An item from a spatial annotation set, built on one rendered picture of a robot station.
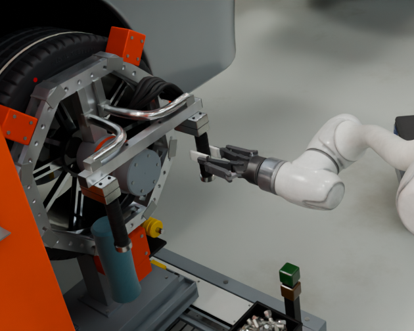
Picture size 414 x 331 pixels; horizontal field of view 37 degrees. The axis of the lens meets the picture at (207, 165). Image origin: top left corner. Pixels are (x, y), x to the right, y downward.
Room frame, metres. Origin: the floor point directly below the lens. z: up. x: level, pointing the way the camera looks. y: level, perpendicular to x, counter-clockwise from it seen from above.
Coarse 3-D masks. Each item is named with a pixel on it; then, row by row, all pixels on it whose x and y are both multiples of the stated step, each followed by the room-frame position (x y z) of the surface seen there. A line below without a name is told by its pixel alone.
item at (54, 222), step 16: (112, 80) 1.75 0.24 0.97; (112, 96) 1.68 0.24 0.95; (128, 96) 1.75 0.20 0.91; (64, 112) 1.55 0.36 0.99; (64, 128) 1.54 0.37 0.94; (128, 128) 1.70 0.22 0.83; (144, 128) 1.73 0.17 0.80; (64, 144) 1.53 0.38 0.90; (48, 160) 1.49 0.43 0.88; (64, 160) 1.52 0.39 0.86; (64, 176) 1.51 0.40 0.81; (64, 192) 1.73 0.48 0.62; (80, 192) 1.53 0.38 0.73; (48, 208) 1.45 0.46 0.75; (64, 208) 1.63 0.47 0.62; (80, 208) 1.52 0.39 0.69; (96, 208) 1.61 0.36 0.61; (64, 224) 1.52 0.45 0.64; (80, 224) 1.51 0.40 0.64
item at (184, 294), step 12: (156, 264) 1.80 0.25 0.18; (180, 276) 1.73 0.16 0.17; (180, 288) 1.69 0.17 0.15; (192, 288) 1.67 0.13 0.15; (168, 300) 1.64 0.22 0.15; (180, 300) 1.62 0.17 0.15; (192, 300) 1.66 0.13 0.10; (156, 312) 1.59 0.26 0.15; (168, 312) 1.58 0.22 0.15; (180, 312) 1.61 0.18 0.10; (144, 324) 1.54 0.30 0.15; (156, 324) 1.53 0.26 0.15; (168, 324) 1.57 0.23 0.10
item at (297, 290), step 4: (296, 284) 1.14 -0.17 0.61; (300, 284) 1.15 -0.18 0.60; (284, 288) 1.14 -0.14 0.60; (288, 288) 1.13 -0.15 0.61; (292, 288) 1.13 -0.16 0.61; (296, 288) 1.13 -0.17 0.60; (300, 288) 1.15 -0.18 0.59; (284, 292) 1.14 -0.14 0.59; (288, 292) 1.13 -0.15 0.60; (292, 292) 1.12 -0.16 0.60; (296, 292) 1.13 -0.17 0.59; (300, 292) 1.14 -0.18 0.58; (284, 296) 1.14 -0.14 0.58; (288, 296) 1.13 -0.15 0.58; (292, 296) 1.12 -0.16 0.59; (296, 296) 1.13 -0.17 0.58; (292, 300) 1.12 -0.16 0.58
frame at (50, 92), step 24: (72, 72) 1.52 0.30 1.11; (96, 72) 1.52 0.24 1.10; (120, 72) 1.58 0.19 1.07; (144, 72) 1.64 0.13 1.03; (48, 96) 1.41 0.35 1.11; (48, 120) 1.39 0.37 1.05; (24, 144) 1.35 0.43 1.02; (168, 144) 1.66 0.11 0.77; (24, 168) 1.31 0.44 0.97; (168, 168) 1.65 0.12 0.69; (144, 216) 1.55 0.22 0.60; (48, 240) 1.31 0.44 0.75; (72, 240) 1.36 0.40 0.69
